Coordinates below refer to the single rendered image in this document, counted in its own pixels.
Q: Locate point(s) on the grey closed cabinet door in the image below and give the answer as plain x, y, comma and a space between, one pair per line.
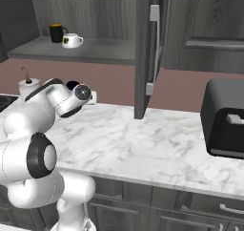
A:
206, 21

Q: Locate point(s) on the grey open wall cabinet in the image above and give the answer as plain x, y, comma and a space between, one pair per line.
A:
95, 25

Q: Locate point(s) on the black toaster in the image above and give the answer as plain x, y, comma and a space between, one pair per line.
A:
224, 120

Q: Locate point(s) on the dark open cabinet door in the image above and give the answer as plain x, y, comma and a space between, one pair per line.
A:
2, 50

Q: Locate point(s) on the white mug with dark print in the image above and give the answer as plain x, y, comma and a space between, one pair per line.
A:
71, 40

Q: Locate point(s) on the grey open cabinet door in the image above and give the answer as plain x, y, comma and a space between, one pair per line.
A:
142, 50

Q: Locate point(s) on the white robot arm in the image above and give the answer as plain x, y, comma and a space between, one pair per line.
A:
28, 123

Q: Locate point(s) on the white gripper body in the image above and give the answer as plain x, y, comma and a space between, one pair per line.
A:
92, 98

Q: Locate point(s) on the black hob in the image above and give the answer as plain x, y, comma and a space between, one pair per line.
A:
5, 101

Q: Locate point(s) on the black mug with orange rim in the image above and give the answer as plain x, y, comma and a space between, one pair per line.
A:
56, 33

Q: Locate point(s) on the white jar with wooden stick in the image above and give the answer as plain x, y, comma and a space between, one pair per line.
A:
29, 86

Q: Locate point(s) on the grey base cabinet door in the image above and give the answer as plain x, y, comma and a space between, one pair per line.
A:
190, 222
117, 217

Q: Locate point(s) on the grey drawer front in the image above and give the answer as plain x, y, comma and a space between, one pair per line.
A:
209, 204
108, 187

